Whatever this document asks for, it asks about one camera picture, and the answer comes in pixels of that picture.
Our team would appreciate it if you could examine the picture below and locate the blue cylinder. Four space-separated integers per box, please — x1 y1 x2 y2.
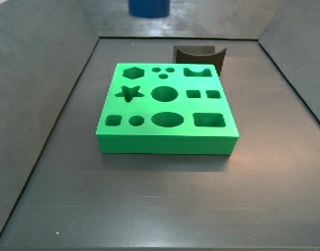
129 0 170 19

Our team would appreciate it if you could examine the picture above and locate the green shape sorter block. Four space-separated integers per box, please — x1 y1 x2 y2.
97 63 238 155

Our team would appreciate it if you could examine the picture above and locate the dark curved arch piece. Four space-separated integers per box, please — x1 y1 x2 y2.
173 45 226 74

